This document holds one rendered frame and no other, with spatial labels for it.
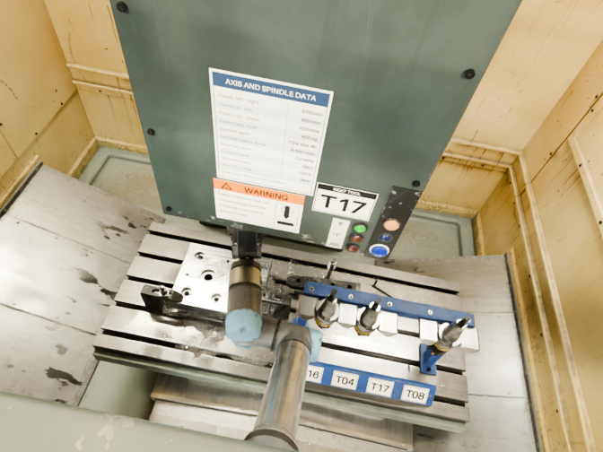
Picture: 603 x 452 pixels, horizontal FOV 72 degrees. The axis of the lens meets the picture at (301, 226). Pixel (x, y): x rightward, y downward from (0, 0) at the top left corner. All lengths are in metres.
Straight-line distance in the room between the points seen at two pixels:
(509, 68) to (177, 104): 1.38
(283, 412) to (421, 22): 0.63
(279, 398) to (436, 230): 1.60
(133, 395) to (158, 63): 1.32
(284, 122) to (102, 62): 1.56
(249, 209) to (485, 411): 1.18
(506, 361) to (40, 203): 1.90
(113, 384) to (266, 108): 1.34
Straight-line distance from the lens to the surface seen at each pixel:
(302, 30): 0.51
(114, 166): 2.39
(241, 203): 0.73
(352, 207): 0.69
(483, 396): 1.68
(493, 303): 1.82
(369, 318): 1.10
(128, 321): 1.49
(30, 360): 1.76
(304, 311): 1.12
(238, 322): 0.88
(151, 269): 1.57
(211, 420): 1.52
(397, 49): 0.52
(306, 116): 0.57
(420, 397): 1.43
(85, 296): 1.83
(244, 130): 0.61
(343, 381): 1.37
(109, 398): 1.72
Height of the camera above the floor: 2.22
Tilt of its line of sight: 53 degrees down
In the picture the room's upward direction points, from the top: 10 degrees clockwise
